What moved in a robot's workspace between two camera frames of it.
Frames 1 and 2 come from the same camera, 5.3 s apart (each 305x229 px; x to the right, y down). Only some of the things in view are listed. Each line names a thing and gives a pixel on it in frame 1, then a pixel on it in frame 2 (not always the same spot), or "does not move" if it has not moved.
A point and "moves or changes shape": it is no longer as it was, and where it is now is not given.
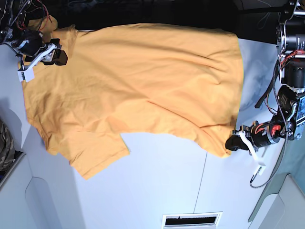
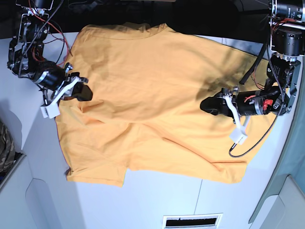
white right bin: (282, 207) does not move
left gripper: (30, 47) → (58, 79)
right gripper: (258, 135) → (246, 103)
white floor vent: (199, 220) does not move
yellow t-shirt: (177, 81) moves or changes shape
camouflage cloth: (7, 150) does not move
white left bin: (25, 201) does not move
